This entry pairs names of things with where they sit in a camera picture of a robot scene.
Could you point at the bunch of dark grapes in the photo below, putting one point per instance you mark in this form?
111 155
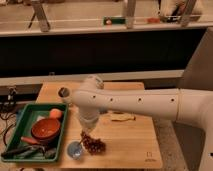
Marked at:
93 146

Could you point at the dark utensils in tray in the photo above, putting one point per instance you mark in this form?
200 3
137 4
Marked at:
46 151

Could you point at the yellow banana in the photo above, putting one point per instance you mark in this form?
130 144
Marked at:
121 117

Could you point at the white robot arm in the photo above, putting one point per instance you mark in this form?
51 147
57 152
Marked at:
187 106

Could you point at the red object on shelf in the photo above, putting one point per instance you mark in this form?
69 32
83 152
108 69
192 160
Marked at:
153 20

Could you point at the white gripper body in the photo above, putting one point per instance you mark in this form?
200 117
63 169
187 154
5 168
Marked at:
88 125

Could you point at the orange fruit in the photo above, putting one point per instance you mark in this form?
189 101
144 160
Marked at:
55 113

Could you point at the orange bowl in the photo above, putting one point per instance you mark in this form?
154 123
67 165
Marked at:
45 129

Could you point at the clear glass jar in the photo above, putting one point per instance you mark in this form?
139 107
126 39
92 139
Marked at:
65 95

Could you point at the green box on shelf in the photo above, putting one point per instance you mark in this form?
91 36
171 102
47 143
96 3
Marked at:
113 20

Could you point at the green plastic tray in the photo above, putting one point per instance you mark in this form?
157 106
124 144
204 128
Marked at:
32 113

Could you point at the orange carrot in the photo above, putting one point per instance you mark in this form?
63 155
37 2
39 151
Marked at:
30 140

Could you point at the blue plastic cup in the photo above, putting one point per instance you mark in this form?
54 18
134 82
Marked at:
71 150

